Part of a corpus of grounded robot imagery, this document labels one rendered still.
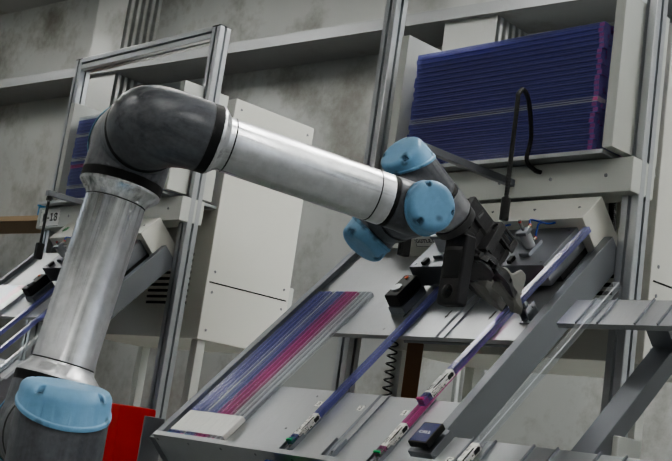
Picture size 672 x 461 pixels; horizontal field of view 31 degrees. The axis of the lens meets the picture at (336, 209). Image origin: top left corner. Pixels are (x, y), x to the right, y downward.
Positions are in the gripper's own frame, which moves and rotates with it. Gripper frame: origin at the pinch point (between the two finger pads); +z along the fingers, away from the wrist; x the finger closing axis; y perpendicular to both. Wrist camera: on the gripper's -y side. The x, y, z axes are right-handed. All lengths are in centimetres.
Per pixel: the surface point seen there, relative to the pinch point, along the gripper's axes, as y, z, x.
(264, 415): -21, 6, 53
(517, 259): 23.9, 12.4, 19.7
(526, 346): 4.3, 14.3, 8.1
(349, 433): -22.8, 6.3, 28.5
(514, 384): -2.9, 16.0, 8.1
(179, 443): -33, 1, 67
